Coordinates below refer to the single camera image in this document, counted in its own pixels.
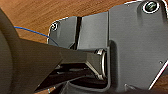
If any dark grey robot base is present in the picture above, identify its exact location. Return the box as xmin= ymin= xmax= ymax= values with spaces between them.
xmin=47 ymin=0 xmax=168 ymax=94

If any blue cable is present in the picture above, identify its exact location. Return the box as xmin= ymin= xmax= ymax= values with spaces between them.
xmin=13 ymin=26 xmax=51 ymax=43

